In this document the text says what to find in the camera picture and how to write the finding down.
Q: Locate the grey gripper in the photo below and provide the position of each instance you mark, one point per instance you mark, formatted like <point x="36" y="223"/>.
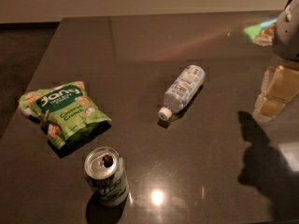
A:
<point x="288" y="36"/>

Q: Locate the clear blue plastic bottle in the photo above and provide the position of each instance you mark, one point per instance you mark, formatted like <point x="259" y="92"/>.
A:
<point x="182" y="91"/>

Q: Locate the green snack packet at edge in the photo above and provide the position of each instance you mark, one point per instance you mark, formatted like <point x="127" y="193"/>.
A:
<point x="265" y="37"/>

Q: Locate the green aluminium soda can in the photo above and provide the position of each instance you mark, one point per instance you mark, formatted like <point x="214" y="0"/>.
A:
<point x="104" y="171"/>

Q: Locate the green coconut crunch chips bag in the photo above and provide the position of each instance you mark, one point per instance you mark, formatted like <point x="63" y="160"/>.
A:
<point x="66" y="113"/>

